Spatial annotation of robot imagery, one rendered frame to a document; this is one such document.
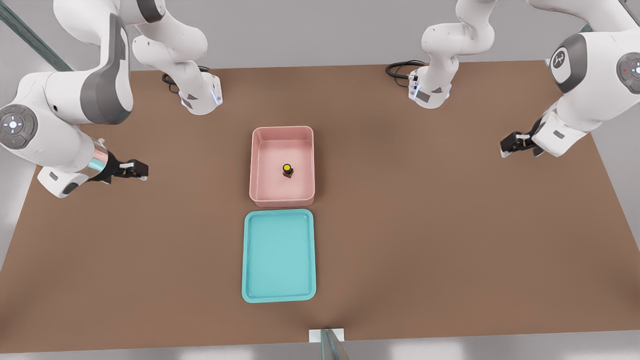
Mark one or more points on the pink plastic box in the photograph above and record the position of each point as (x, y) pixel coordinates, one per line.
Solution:
(282, 192)

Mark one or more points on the yellow button on black base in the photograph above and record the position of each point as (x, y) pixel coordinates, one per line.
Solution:
(287, 170)

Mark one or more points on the pale blue-green tray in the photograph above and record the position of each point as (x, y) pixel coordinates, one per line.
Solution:
(279, 257)

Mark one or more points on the silver frame post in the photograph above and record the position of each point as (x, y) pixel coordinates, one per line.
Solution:
(30, 35)
(331, 345)

